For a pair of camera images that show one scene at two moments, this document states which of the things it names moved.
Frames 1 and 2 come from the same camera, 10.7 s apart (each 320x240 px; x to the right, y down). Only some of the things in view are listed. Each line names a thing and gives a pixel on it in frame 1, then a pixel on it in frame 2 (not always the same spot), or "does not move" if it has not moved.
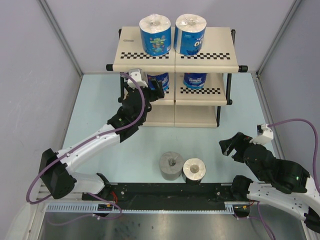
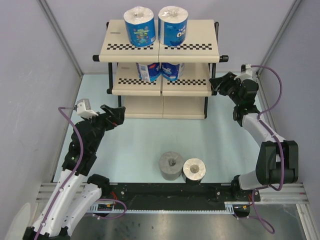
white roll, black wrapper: [193, 171] does not move
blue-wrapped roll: [189, 33] → [172, 24]
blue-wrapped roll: [156, 34] → [140, 22]
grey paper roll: [171, 163] does not move
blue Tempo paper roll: [194, 80] → [172, 71]
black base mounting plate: [170, 193] does not move
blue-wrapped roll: [164, 78] → [150, 72]
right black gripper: [226, 145] → [221, 82]
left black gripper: [157, 93] → [114, 115]
